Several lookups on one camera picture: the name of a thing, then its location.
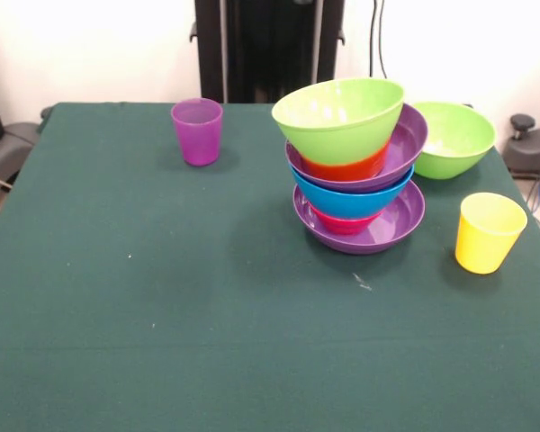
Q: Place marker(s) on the small pink plastic bowl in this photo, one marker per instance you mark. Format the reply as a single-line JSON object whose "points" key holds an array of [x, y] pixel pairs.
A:
{"points": [[342, 223]]}

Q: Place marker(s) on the deep blue plastic bowl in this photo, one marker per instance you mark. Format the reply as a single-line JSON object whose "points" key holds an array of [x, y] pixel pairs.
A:
{"points": [[342, 202]]}

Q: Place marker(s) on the orange ribbed plastic bowl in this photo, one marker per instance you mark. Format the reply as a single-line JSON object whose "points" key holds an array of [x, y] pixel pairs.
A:
{"points": [[346, 170]]}

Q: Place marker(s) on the green plastic bowl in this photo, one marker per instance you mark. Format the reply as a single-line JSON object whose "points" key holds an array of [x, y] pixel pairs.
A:
{"points": [[337, 117], [459, 139]]}

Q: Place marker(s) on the purple plastic bowl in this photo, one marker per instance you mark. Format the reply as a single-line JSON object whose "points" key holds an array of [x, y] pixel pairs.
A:
{"points": [[396, 225], [405, 144]]}

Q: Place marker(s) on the purple plastic cup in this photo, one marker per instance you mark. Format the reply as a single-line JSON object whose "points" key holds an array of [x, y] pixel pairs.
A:
{"points": [[198, 139]]}

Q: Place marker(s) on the dark green tablecloth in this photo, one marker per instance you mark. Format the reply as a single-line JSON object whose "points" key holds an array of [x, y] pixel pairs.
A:
{"points": [[207, 382]]}

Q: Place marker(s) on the yellow plastic cup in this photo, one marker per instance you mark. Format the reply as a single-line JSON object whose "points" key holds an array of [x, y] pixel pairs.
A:
{"points": [[486, 238]]}

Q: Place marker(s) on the black stand foot with knob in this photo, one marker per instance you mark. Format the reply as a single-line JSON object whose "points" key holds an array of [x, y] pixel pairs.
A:
{"points": [[531, 148]]}

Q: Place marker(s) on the grey stand foot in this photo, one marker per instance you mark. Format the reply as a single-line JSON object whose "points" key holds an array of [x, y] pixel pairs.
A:
{"points": [[9, 148]]}

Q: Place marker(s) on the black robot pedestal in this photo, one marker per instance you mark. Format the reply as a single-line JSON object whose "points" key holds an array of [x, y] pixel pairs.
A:
{"points": [[270, 45]]}

